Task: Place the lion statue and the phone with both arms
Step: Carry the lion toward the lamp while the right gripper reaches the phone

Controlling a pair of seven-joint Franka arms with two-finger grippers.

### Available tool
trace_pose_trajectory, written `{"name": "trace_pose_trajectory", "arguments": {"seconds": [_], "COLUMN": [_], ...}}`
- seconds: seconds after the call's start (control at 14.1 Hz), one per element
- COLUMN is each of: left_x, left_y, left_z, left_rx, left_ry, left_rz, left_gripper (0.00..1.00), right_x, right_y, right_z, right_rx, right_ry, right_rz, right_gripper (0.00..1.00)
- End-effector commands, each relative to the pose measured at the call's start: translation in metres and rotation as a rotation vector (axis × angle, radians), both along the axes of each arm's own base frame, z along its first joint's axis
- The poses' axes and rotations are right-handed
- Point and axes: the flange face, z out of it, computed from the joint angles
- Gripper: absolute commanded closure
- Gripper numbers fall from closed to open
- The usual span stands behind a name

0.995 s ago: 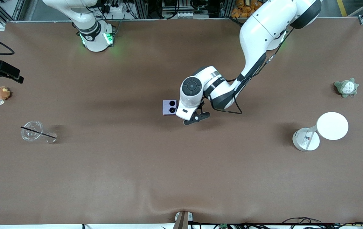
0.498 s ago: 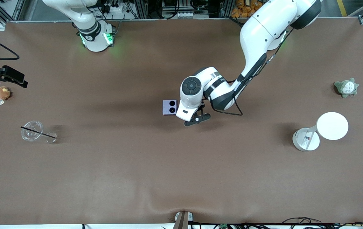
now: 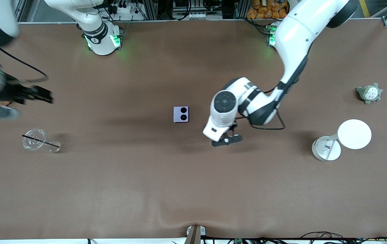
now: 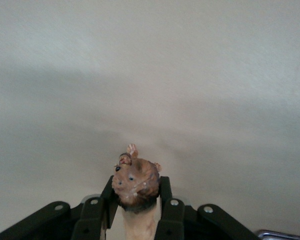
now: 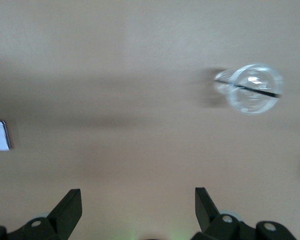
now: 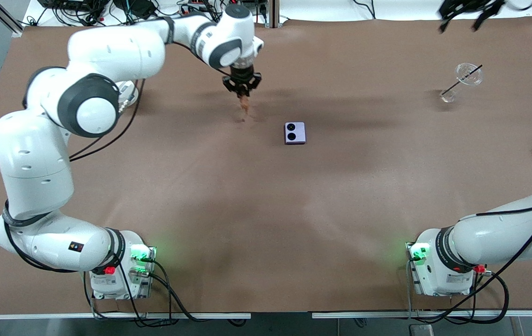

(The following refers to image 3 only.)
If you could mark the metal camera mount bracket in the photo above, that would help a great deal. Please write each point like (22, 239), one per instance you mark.
(195, 234)

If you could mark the small green circuit board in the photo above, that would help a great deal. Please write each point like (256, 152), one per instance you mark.
(238, 241)

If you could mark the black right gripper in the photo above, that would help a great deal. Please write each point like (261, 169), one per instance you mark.
(14, 92)

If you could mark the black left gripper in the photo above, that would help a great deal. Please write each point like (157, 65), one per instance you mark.
(234, 124)

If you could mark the clear plastic cup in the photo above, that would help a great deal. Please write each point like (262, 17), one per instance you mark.
(34, 139)

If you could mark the white round desk lamp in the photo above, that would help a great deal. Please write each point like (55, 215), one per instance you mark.
(354, 134)

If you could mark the lavender flip phone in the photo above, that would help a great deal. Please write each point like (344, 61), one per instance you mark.
(181, 114)

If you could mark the black drinking straw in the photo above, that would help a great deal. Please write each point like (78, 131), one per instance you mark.
(40, 140)

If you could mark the white power strip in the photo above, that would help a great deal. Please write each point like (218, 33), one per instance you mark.
(123, 9)

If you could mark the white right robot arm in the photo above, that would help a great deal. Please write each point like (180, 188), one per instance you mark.
(100, 40)

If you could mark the orange plush toy pile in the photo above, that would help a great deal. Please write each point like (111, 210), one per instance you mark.
(264, 8)

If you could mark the grey totoro plush toy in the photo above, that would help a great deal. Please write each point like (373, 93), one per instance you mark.
(369, 94)

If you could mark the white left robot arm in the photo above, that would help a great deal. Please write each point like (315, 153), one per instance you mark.
(295, 37)

